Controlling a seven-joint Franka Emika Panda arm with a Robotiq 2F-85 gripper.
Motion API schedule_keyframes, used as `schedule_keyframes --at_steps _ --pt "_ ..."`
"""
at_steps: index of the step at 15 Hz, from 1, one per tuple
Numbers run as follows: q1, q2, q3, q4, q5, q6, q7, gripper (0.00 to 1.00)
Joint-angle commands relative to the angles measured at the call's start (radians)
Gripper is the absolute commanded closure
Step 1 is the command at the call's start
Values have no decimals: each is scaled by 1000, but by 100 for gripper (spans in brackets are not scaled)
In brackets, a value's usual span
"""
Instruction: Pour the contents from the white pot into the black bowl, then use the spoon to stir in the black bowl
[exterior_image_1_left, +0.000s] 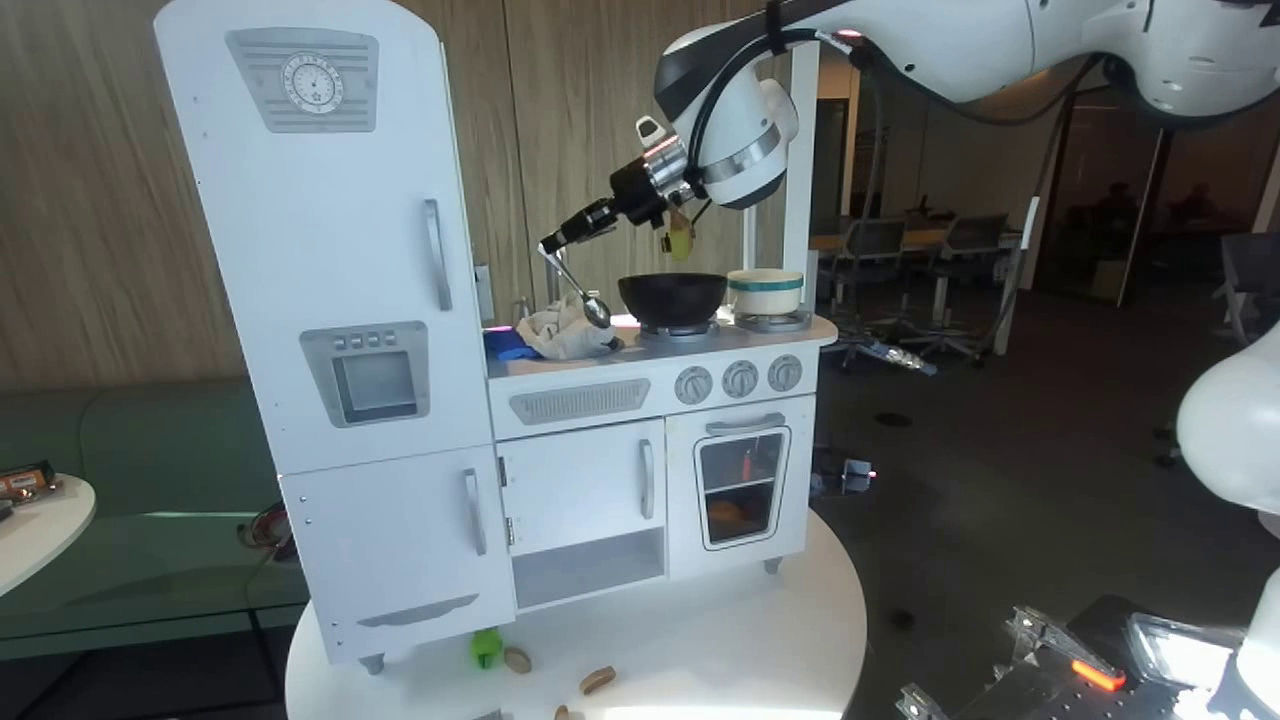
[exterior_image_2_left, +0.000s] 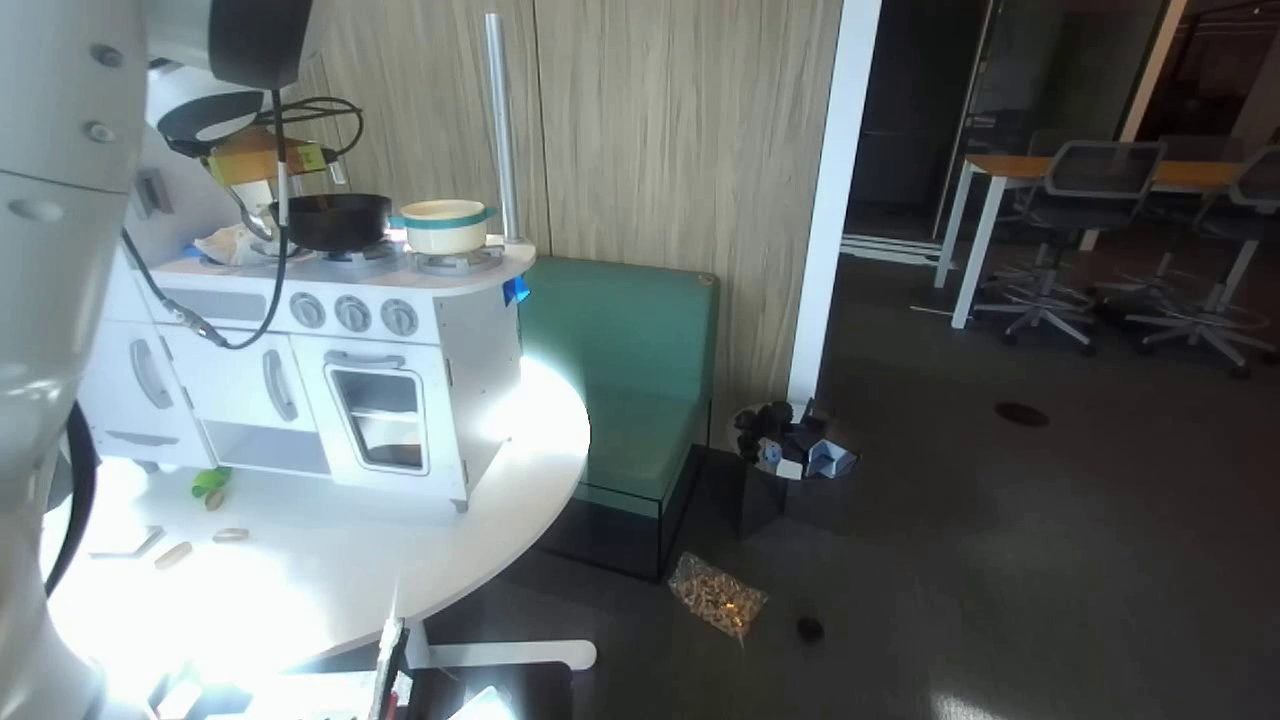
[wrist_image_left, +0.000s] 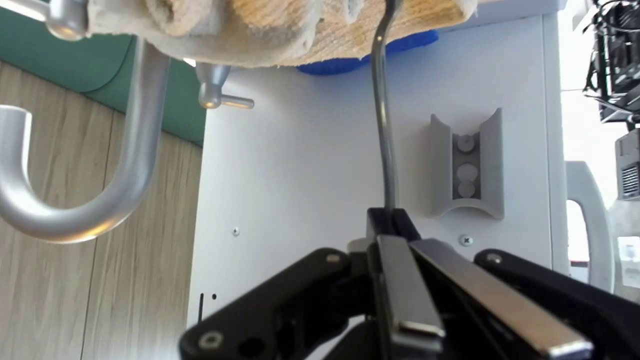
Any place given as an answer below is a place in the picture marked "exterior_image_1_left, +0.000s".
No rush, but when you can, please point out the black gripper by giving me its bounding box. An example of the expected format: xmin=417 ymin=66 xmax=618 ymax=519
xmin=538 ymin=157 xmax=668 ymax=261

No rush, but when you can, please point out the black bowl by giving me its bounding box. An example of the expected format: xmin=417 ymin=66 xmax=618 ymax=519
xmin=614 ymin=267 xmax=735 ymax=338

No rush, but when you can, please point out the silver toy faucet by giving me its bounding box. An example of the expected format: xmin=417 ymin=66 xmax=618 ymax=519
xmin=538 ymin=253 xmax=572 ymax=311

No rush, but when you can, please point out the crumpled white cloth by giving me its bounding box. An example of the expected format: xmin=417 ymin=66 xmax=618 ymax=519
xmin=516 ymin=291 xmax=624 ymax=364

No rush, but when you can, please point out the blue container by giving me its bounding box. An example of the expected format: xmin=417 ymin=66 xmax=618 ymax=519
xmin=480 ymin=320 xmax=529 ymax=378

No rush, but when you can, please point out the thin white pole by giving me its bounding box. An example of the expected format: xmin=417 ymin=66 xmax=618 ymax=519
xmin=735 ymin=200 xmax=760 ymax=282

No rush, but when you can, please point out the white structural pillar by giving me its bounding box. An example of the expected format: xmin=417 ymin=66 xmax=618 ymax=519
xmin=788 ymin=37 xmax=825 ymax=311

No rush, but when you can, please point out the white toy play kitchen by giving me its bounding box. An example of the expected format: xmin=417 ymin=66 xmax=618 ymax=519
xmin=147 ymin=0 xmax=840 ymax=673

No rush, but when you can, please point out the mesh office chair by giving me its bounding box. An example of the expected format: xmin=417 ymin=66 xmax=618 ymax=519
xmin=825 ymin=215 xmax=911 ymax=372
xmin=907 ymin=214 xmax=1003 ymax=369

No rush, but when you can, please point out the orange toy food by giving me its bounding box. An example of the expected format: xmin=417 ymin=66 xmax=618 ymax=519
xmin=707 ymin=493 xmax=753 ymax=537

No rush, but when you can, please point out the wood-top white-leg desk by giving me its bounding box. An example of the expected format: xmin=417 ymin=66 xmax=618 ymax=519
xmin=815 ymin=214 xmax=1032 ymax=329

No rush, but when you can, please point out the round white table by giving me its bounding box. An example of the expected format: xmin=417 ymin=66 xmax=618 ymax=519
xmin=278 ymin=511 xmax=871 ymax=720

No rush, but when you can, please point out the lime green fuzzy pompom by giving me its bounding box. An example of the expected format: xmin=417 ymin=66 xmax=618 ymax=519
xmin=463 ymin=627 xmax=506 ymax=673

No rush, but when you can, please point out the brown clump object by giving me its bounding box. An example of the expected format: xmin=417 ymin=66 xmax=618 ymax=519
xmin=235 ymin=501 xmax=299 ymax=570

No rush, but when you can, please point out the tan wooden toy piece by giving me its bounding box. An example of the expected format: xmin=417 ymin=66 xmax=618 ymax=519
xmin=572 ymin=662 xmax=624 ymax=700

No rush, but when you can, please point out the green bench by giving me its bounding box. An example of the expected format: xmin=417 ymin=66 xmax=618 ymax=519
xmin=0 ymin=378 xmax=315 ymax=668

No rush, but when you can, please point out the small white side table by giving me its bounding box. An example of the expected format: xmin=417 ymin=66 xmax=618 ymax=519
xmin=0 ymin=473 xmax=100 ymax=601

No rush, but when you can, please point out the black electronics box orange light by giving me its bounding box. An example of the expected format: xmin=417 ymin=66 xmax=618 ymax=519
xmin=893 ymin=591 xmax=1254 ymax=720

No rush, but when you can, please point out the dark office chair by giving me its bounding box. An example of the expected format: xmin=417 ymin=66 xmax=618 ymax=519
xmin=1205 ymin=233 xmax=1280 ymax=353

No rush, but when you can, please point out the yellow wrist camera mount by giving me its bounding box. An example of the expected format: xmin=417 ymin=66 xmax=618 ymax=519
xmin=659 ymin=210 xmax=699 ymax=263

